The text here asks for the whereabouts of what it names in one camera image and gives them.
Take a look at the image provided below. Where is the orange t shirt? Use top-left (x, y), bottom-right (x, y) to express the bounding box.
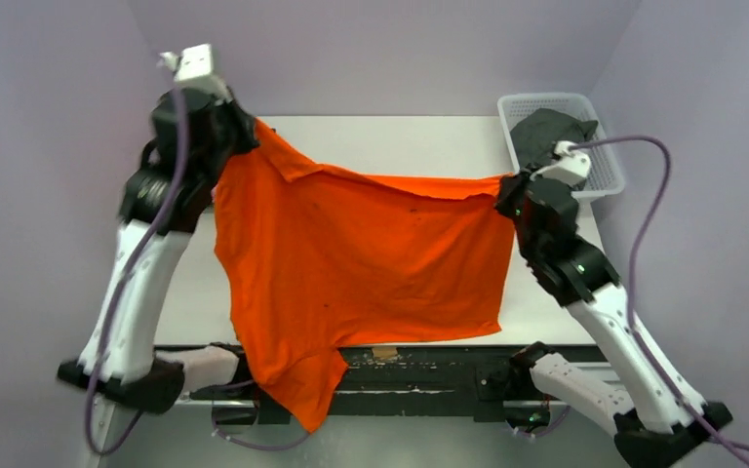
top-left (214, 122), bottom-right (515, 432)

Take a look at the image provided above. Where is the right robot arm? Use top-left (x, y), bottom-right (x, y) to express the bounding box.
top-left (495, 174), bottom-right (733, 467)

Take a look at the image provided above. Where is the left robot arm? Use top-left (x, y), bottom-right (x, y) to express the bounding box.
top-left (57, 87), bottom-right (259, 414)

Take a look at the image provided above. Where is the white plastic basket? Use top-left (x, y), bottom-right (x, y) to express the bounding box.
top-left (496, 92), bottom-right (625, 201)

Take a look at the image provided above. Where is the dark grey t shirt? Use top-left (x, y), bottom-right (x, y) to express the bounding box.
top-left (509, 108), bottom-right (599, 185)

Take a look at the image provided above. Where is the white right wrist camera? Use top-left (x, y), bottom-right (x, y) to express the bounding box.
top-left (530, 140), bottom-right (592, 190)

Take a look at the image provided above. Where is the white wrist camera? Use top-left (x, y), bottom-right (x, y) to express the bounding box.
top-left (530, 140), bottom-right (592, 190)
top-left (159, 43), bottom-right (233, 100)

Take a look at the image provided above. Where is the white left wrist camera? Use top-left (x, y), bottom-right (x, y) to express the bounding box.
top-left (159, 43), bottom-right (233, 100)

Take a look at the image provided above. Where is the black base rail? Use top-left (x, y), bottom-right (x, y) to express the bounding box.
top-left (177, 345), bottom-right (618, 427)

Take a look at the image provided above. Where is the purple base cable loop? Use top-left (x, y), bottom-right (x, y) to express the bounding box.
top-left (210, 379), bottom-right (314, 453)

